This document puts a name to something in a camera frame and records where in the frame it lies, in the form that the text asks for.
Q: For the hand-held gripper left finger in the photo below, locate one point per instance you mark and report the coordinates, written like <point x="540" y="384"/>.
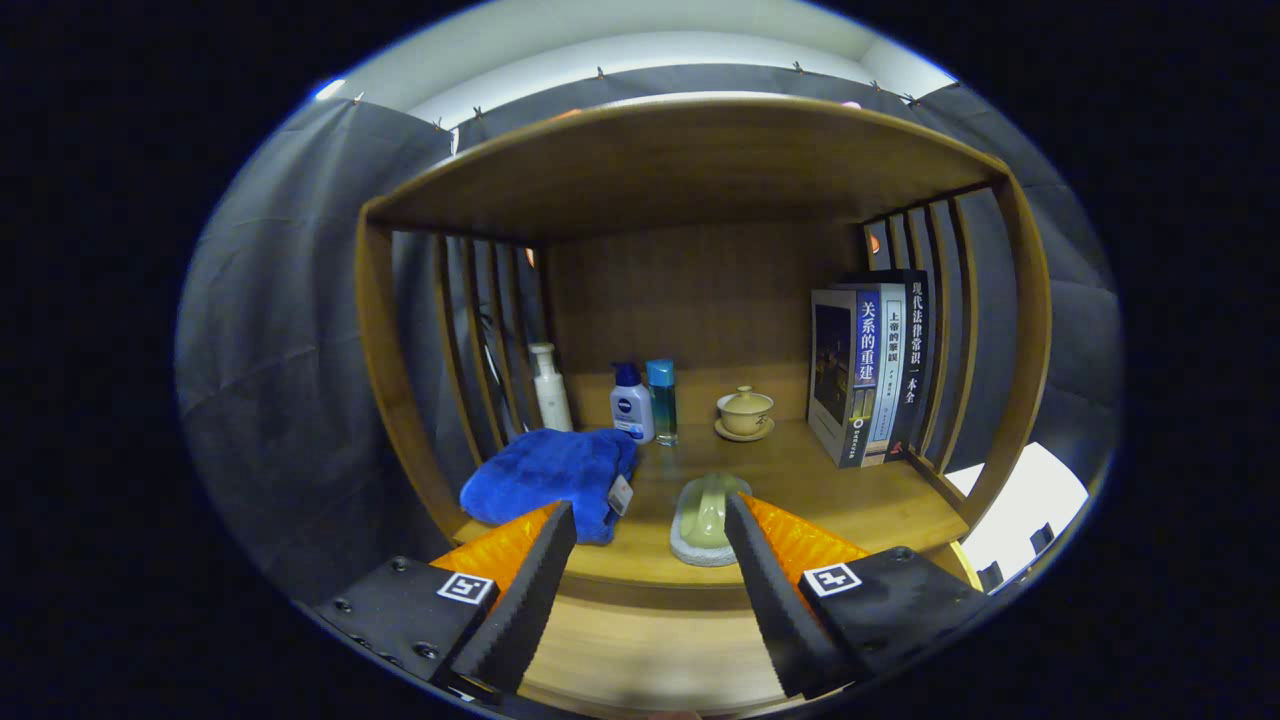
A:
<point x="525" y="610"/>

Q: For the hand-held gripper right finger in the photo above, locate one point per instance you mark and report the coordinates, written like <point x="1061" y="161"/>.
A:
<point x="785" y="610"/>

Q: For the green scrub brush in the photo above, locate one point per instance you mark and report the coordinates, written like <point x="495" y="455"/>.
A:
<point x="705" y="520"/>

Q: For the wooden drawer with black knob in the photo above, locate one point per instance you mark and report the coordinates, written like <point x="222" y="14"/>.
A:
<point x="650" y="650"/>

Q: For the wooden countertop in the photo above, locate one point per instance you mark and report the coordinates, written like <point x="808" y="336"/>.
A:
<point x="800" y="490"/>

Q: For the white drawer cabinet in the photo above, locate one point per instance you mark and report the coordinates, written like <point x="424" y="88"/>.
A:
<point x="1030" y="500"/>

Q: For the blue towel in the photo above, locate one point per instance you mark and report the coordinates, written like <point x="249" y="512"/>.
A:
<point x="540" y="475"/>

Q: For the beige lidded teacup with saucer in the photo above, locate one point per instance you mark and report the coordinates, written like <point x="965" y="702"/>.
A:
<point x="745" y="412"/>

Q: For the white pump bottle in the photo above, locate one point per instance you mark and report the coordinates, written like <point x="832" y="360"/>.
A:
<point x="552" y="400"/>

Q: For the white bottle with blue cap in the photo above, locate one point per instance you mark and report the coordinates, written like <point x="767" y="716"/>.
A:
<point x="632" y="410"/>

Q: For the teal clear bottle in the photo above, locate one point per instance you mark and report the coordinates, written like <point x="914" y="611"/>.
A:
<point x="662" y="405"/>

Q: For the book with pale spine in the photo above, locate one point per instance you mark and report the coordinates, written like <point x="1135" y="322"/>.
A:
<point x="890" y="370"/>

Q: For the book with black spine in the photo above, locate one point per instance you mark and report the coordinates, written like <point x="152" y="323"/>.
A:
<point x="915" y="350"/>

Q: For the small ceiling light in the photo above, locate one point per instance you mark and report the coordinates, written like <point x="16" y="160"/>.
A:
<point x="330" y="89"/>

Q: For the wooden cabinet frame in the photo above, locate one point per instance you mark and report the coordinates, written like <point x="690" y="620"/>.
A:
<point x="700" y="300"/>

